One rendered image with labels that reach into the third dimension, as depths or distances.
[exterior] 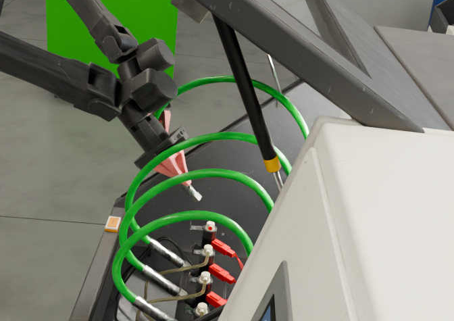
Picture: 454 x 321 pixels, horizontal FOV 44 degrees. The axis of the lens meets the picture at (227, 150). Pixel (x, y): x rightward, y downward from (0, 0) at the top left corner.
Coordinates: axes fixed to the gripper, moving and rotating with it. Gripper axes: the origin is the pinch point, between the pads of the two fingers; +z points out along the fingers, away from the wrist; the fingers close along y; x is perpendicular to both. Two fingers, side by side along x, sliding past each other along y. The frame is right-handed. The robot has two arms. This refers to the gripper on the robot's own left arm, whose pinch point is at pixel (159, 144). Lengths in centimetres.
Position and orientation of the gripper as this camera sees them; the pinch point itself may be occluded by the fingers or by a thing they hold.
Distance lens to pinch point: 122.0
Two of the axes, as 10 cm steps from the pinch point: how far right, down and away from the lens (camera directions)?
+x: -6.9, 4.3, 5.8
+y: 6.2, -0.5, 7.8
